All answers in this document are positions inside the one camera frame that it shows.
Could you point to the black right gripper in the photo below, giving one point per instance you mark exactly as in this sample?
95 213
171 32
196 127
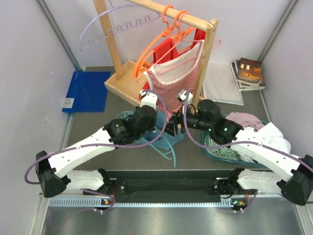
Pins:
171 128

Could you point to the teal plastic hanger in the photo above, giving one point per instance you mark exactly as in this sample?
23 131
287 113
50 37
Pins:
164 145

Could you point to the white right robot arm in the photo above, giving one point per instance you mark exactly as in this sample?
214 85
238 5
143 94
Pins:
288 175

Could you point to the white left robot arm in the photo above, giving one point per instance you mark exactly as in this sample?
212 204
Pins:
58 173

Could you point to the red white striped tank top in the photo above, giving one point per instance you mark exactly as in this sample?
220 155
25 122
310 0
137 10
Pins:
169 84

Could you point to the pink plastic hanger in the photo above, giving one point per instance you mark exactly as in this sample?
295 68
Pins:
181 59

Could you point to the orange plastic hanger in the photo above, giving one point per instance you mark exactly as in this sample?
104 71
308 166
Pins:
174 32

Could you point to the lilac plastic hanger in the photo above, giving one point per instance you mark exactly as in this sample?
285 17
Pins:
107 32

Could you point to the green white striped garment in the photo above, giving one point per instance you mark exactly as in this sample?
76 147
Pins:
224 153

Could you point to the wooden clothes rack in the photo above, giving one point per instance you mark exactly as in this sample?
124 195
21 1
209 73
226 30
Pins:
123 84

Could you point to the teal laundry basket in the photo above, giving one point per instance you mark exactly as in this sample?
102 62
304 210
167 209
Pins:
252 164

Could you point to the pink garment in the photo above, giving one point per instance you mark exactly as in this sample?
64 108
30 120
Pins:
245 120

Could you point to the red shirt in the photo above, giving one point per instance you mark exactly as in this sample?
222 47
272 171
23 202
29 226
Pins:
166 51

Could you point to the blue plastic folder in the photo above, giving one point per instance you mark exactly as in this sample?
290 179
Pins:
87 92

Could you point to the stack of books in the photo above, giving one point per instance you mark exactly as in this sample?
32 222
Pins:
248 75

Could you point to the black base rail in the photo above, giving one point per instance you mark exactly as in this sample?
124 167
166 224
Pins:
171 185

